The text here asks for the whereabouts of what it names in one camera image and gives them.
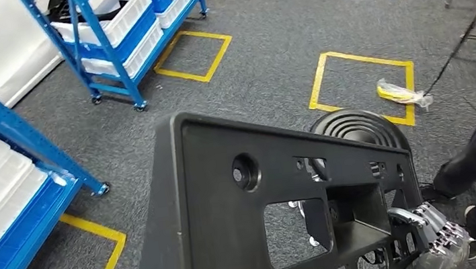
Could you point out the black ribbed round disc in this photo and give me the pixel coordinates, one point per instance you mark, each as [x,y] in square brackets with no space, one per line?
[353,125]

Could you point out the black parts pile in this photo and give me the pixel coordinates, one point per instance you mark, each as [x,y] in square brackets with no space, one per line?
[57,10]

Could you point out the clear bag yellow contents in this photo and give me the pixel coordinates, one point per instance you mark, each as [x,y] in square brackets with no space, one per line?
[394,93]

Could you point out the blue metal shelf rack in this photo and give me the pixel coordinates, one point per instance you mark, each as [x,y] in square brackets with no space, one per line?
[114,62]
[42,149]

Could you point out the black plastic plate bracket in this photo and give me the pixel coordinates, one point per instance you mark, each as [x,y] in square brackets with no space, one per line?
[207,222]

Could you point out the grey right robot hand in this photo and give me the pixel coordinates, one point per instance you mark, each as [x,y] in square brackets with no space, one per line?
[444,249]

